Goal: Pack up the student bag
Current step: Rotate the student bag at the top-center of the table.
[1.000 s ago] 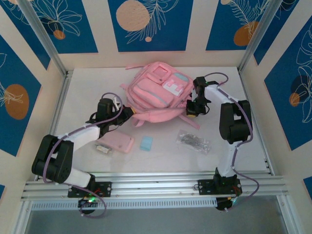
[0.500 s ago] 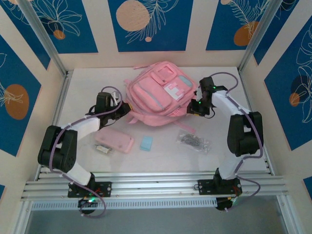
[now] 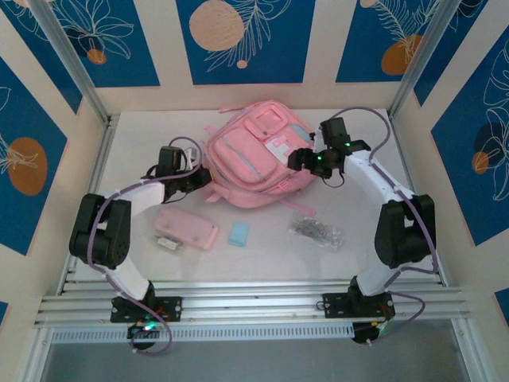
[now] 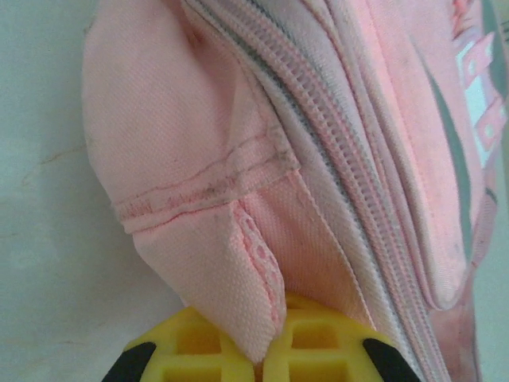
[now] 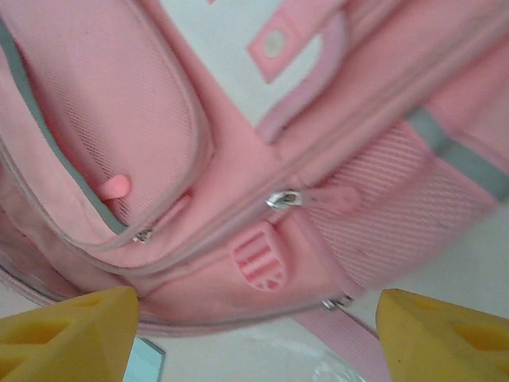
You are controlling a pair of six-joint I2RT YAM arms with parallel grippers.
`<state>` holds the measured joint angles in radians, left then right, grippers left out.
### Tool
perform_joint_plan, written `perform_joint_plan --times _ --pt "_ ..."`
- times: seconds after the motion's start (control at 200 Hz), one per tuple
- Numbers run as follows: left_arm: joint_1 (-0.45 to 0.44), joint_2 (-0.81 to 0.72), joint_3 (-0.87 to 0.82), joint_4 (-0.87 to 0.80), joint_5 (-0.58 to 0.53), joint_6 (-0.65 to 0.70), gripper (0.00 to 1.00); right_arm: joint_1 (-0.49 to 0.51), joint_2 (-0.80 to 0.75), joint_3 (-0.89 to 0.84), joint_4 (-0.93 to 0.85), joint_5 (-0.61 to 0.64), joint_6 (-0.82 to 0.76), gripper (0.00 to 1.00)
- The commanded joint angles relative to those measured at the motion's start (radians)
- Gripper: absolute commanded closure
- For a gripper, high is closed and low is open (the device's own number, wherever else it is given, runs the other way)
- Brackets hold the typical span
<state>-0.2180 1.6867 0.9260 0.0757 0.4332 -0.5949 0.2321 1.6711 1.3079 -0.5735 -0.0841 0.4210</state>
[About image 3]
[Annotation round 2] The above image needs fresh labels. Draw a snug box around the pink pencil case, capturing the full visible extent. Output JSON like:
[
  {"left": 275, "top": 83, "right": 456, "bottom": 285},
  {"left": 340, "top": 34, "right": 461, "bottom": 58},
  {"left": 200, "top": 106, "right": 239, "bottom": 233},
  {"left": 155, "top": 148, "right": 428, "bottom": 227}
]
[{"left": 153, "top": 205, "right": 220, "bottom": 252}]

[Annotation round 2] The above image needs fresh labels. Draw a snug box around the pink backpack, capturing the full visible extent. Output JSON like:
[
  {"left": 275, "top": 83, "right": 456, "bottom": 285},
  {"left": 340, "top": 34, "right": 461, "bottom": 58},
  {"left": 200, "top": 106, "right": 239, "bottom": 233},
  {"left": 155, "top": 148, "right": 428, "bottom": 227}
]
[{"left": 202, "top": 100, "right": 319, "bottom": 218}]

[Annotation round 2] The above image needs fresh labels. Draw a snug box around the clear bag of metal clips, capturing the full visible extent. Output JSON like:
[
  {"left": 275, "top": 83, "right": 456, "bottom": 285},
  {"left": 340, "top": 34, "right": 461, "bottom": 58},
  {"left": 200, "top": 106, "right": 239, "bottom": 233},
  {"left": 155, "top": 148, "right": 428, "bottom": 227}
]
[{"left": 287, "top": 209, "right": 346, "bottom": 253}]

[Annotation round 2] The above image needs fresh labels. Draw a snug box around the blue sticky note pad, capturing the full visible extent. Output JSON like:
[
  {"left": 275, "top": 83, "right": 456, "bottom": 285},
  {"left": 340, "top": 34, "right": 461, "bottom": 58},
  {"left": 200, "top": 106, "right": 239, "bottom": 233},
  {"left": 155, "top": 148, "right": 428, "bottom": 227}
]
[{"left": 227, "top": 222, "right": 251, "bottom": 247}]

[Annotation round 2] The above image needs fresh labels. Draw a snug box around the clear bag with white eraser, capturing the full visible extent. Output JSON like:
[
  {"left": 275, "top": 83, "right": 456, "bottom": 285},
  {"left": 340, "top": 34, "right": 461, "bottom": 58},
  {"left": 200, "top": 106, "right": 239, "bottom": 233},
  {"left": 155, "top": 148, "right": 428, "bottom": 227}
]
[{"left": 153, "top": 234, "right": 188, "bottom": 253}]

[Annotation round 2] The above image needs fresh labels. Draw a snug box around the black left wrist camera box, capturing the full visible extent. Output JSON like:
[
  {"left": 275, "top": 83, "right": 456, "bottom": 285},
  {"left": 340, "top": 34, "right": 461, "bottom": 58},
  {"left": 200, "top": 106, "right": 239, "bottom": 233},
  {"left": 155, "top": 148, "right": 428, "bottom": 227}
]
[{"left": 156, "top": 146, "right": 183, "bottom": 177}]

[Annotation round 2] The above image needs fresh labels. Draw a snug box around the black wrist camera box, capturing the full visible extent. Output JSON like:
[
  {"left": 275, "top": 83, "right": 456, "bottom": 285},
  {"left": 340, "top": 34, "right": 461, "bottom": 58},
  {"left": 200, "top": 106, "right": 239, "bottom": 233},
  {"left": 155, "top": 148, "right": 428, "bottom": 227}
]
[
  {"left": 156, "top": 146, "right": 183, "bottom": 177},
  {"left": 320, "top": 117, "right": 348, "bottom": 151}
]

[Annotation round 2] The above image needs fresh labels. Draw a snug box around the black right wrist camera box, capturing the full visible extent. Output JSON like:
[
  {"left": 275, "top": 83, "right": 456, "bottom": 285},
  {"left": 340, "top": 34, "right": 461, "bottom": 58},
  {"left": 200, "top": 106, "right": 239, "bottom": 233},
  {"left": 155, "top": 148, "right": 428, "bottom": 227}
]
[{"left": 320, "top": 117, "right": 348, "bottom": 151}]

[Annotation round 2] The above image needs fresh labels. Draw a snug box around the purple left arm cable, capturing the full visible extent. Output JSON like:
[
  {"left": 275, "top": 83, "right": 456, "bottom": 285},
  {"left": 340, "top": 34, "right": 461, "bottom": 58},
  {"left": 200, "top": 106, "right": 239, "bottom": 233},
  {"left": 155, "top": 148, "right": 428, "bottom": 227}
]
[{"left": 85, "top": 136, "right": 206, "bottom": 356}]

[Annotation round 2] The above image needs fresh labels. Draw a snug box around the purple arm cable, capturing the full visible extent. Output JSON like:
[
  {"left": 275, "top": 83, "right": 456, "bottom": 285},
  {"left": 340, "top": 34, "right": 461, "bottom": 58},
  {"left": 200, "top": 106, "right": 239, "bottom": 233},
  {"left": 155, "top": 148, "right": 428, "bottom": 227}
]
[
  {"left": 85, "top": 136, "right": 206, "bottom": 356},
  {"left": 332, "top": 106, "right": 441, "bottom": 347}
]

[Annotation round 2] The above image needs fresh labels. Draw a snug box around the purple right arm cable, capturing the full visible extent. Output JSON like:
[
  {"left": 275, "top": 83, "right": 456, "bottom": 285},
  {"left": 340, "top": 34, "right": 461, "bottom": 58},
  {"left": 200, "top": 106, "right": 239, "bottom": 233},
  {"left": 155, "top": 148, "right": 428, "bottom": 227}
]
[{"left": 332, "top": 106, "right": 441, "bottom": 347}]

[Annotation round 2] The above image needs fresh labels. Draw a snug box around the aluminium side rail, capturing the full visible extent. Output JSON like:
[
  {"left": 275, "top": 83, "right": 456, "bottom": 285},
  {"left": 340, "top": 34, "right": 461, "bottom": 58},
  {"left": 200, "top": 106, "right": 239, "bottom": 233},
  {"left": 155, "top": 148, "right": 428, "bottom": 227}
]
[
  {"left": 387, "top": 115, "right": 449, "bottom": 286},
  {"left": 57, "top": 115, "right": 119, "bottom": 295}
]

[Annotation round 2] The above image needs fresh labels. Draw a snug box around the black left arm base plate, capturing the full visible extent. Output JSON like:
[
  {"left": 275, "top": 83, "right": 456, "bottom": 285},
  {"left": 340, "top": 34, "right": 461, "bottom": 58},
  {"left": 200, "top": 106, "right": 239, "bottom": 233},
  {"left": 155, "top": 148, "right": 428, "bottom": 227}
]
[{"left": 110, "top": 295, "right": 185, "bottom": 324}]

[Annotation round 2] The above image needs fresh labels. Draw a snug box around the wide aluminium base rail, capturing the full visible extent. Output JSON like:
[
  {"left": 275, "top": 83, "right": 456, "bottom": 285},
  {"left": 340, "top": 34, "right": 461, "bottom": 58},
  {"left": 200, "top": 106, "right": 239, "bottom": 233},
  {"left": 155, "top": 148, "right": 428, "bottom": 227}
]
[{"left": 33, "top": 279, "right": 476, "bottom": 330}]

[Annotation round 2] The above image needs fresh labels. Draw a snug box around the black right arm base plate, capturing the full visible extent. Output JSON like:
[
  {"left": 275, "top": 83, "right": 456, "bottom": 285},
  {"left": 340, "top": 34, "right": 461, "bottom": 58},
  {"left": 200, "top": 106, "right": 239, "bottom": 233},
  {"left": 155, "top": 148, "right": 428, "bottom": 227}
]
[{"left": 321, "top": 291, "right": 395, "bottom": 320}]

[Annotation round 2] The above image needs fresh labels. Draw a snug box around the aluminium frame post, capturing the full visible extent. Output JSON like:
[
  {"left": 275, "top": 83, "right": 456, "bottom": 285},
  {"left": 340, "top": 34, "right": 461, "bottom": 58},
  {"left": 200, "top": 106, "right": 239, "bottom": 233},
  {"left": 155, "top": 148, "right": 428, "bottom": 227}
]
[
  {"left": 388, "top": 0, "right": 457, "bottom": 120},
  {"left": 29, "top": 0, "right": 111, "bottom": 125}
]

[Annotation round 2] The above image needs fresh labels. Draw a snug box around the white slotted cable duct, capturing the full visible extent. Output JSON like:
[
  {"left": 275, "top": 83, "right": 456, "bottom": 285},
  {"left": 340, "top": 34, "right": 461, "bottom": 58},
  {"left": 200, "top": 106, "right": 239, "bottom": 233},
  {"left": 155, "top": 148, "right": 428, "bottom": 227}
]
[{"left": 50, "top": 322, "right": 356, "bottom": 345}]

